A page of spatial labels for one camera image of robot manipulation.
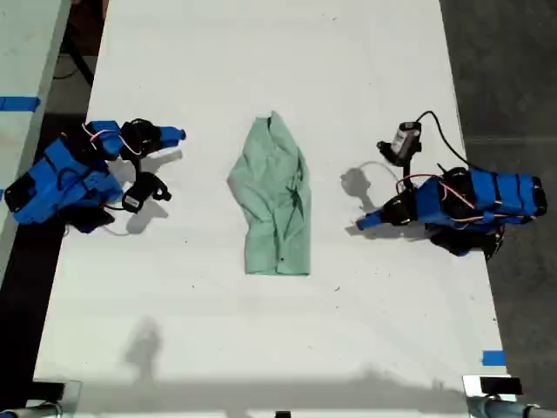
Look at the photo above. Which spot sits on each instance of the long blue tape strip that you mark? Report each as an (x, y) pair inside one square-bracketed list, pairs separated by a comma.
[(17, 103)]

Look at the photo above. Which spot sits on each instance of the small black box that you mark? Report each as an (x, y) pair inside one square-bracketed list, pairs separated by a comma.
[(500, 385)]

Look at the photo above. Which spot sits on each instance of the pale green T-shirt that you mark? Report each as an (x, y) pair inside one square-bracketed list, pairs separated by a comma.
[(270, 196)]

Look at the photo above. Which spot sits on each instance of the silver bracket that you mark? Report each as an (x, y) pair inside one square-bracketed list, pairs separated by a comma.
[(58, 389), (471, 386)]

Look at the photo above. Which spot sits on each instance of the camera stalk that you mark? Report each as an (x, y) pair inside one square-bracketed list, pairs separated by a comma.
[(139, 166), (408, 174)]

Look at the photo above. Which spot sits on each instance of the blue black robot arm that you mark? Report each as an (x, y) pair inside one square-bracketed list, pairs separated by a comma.
[(500, 191), (56, 174)]

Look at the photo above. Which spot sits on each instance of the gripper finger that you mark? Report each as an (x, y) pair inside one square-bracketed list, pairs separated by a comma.
[(172, 132), (372, 217), (169, 143), (366, 226)]

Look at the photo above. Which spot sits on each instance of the small black clip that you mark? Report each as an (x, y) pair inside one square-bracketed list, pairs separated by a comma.
[(283, 414)]

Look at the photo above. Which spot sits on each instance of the short blue tape strip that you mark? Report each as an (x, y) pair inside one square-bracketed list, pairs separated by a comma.
[(494, 358)]

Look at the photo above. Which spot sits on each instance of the pale side table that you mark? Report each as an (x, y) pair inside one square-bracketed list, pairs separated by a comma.
[(26, 52)]

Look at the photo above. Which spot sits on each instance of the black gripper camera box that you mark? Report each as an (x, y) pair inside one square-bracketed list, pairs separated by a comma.
[(145, 187), (402, 141)]

